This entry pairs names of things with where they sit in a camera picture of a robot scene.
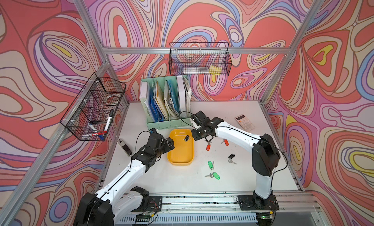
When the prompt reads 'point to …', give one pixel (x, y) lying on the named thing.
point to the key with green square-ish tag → (214, 175)
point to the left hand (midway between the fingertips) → (170, 143)
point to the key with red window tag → (208, 146)
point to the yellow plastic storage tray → (183, 154)
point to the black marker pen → (109, 120)
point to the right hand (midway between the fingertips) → (196, 138)
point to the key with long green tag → (211, 165)
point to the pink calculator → (245, 122)
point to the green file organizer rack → (166, 101)
